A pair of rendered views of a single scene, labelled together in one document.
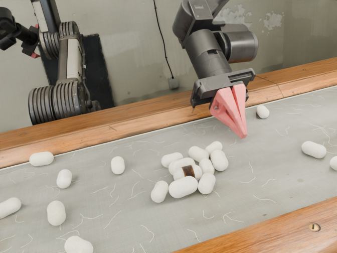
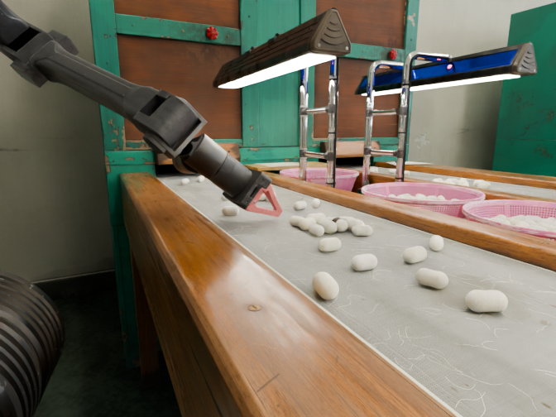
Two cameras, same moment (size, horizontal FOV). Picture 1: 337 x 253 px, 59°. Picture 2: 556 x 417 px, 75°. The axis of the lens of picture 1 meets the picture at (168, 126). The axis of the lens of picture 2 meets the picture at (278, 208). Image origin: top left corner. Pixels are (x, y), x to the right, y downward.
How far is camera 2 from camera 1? 0.78 m
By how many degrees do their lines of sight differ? 97
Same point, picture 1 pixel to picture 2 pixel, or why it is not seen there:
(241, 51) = not seen: hidden behind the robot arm
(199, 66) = (232, 165)
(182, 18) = (186, 120)
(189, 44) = (209, 147)
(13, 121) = not seen: outside the picture
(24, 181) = (371, 297)
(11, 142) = (293, 309)
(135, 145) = (274, 250)
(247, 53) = not seen: hidden behind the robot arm
